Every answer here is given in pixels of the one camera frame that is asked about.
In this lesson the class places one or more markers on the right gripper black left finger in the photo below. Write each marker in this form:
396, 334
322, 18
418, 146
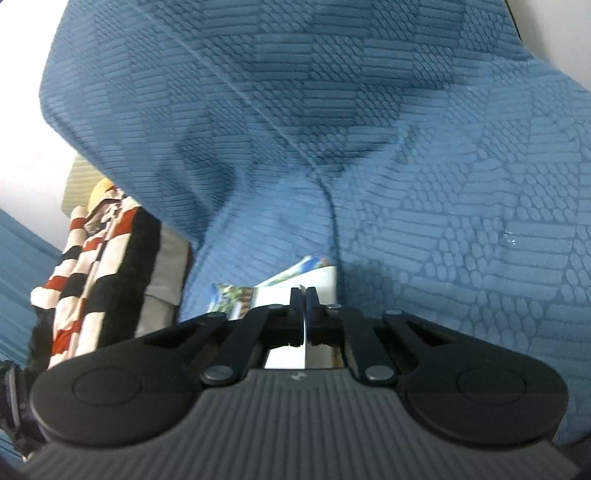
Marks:
221, 351

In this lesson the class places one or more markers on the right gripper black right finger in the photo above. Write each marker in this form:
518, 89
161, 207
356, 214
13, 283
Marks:
389, 351

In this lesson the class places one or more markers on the notebook with garden photo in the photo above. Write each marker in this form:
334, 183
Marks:
235, 301

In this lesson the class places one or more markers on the notebook with building photo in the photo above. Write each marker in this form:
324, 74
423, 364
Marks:
304, 341

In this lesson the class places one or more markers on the striped orange black white cloth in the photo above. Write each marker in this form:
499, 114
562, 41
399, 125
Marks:
119, 277

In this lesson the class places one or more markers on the blue textured chair cover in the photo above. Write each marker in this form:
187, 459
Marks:
418, 144

